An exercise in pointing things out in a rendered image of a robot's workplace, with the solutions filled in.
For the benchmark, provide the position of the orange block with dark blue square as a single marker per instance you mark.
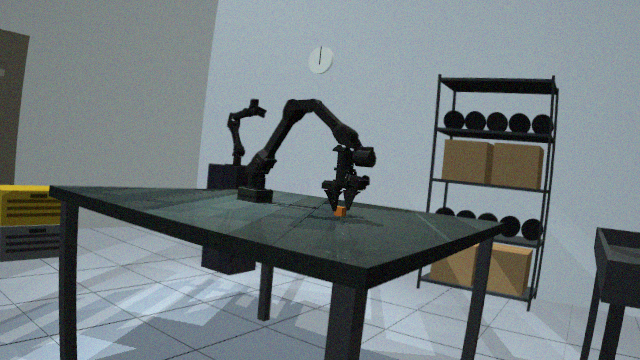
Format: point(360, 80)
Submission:
point(340, 211)

